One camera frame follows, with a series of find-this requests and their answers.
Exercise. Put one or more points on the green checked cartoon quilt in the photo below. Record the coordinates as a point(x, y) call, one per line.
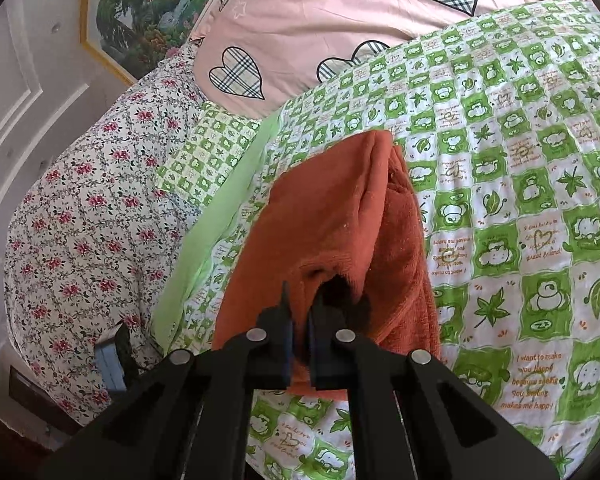
point(530, 210)

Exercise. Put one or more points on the dark wooden bed frame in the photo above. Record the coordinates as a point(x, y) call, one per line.
point(35, 395)

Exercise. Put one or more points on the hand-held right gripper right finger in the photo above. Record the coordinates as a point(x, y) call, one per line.
point(320, 355)

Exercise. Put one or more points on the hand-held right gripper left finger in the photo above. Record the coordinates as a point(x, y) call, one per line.
point(283, 350)

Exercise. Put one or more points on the pink heart-print duvet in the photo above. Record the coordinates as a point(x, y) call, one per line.
point(305, 10)

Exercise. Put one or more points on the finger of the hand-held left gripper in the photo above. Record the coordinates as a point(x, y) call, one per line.
point(111, 365)

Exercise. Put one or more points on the green checked pillow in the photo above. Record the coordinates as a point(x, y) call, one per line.
point(215, 150)

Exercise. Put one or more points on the framed landscape painting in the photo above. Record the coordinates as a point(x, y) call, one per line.
point(145, 10)

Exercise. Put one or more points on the orange knit sweater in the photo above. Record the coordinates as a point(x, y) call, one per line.
point(340, 220)

